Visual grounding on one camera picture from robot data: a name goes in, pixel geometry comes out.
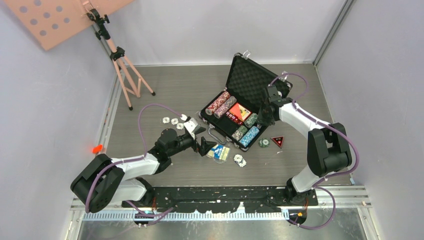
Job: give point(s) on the dark green chip pile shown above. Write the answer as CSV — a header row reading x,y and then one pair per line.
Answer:
x,y
264,143

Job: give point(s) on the red playing card deck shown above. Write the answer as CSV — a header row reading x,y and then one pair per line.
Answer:
x,y
240,112

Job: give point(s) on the blue white chip lower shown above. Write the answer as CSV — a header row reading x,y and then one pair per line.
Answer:
x,y
180,126

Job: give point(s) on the pink music stand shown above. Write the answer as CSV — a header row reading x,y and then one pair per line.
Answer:
x,y
52,22

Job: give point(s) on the orange clip on rail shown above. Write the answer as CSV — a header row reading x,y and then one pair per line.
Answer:
x,y
97,149

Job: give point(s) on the red triangle all-in button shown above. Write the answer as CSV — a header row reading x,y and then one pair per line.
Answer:
x,y
278,140

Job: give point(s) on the black poker chip case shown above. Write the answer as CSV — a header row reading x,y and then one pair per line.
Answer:
x,y
245,81

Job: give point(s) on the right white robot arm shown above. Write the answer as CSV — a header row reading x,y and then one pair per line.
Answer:
x,y
328,151

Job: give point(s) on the green poker chip stack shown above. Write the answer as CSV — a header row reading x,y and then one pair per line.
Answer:
x,y
251,120

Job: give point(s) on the red poker chip stack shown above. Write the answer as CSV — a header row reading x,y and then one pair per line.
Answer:
x,y
217,103

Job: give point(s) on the blue white chip pair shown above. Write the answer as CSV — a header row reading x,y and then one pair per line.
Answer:
x,y
239,160

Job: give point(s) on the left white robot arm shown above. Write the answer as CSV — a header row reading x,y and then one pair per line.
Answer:
x,y
106,180

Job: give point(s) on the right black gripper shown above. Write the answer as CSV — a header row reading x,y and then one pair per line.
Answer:
x,y
263,121

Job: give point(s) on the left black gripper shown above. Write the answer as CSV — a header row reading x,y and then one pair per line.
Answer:
x,y
205,145

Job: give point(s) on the grey camo chip stack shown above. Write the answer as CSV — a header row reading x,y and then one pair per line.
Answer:
x,y
239,133

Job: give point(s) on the blue playing card deck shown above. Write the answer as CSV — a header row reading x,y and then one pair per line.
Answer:
x,y
219,153

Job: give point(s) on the light blue chip stack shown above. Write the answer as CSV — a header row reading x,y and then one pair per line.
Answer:
x,y
249,136

